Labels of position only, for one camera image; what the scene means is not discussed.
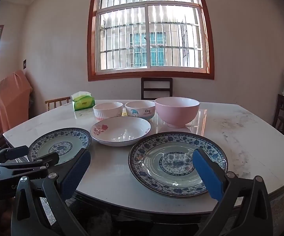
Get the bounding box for white bowl Dog print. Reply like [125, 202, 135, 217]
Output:
[125, 100, 155, 120]

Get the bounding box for white ribbed bowl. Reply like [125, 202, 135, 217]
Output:
[93, 102, 123, 121]

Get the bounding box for large window wooden frame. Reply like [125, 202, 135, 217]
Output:
[87, 0, 214, 81]

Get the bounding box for black wall switch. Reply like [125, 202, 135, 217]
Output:
[23, 59, 27, 70]

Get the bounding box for orange cloth covered object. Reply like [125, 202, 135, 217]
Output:
[0, 70, 32, 134]

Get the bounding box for large pink bowl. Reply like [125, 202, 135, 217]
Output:
[155, 96, 200, 128]

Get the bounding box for green tissue pack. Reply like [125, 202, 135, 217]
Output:
[71, 91, 95, 111]

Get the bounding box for large blue white plate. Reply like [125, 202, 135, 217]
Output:
[128, 132, 228, 198]

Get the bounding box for white plate pink flowers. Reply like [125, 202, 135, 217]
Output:
[90, 116, 151, 147]

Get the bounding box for dark wooden chair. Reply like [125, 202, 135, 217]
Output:
[140, 77, 173, 100]

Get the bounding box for light wooden chair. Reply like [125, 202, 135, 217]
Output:
[45, 96, 71, 111]

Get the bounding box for small blue white plate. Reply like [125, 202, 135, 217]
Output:
[27, 127, 91, 165]

